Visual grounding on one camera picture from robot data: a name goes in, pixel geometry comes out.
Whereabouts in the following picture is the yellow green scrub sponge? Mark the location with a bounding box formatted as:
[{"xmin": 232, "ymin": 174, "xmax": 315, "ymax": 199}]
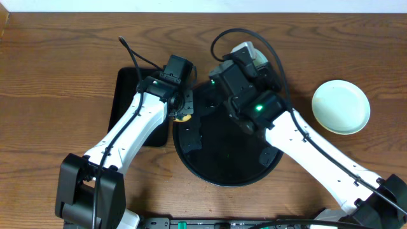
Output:
[{"xmin": 173, "ymin": 114, "xmax": 191, "ymax": 123}]

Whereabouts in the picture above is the light blue plate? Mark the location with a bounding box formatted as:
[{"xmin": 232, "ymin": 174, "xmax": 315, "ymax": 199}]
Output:
[
  {"xmin": 311, "ymin": 80, "xmax": 371, "ymax": 135},
  {"xmin": 231, "ymin": 41, "xmax": 268, "ymax": 67}
]

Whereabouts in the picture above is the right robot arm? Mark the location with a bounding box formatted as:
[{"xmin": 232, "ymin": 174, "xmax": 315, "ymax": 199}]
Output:
[{"xmin": 209, "ymin": 42, "xmax": 406, "ymax": 228}]

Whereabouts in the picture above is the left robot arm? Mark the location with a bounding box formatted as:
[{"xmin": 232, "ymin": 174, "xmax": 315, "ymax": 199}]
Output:
[{"xmin": 55, "ymin": 55, "xmax": 197, "ymax": 228}]

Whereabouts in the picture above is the black rectangular tray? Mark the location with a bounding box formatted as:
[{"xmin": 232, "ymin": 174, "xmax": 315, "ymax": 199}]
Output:
[{"xmin": 107, "ymin": 67, "xmax": 169, "ymax": 147}]

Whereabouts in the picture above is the black round tray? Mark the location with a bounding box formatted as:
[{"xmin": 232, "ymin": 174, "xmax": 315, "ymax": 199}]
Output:
[{"xmin": 172, "ymin": 82, "xmax": 283, "ymax": 187}]

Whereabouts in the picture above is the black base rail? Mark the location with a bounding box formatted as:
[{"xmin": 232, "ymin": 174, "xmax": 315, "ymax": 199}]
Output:
[{"xmin": 62, "ymin": 216, "xmax": 360, "ymax": 229}]

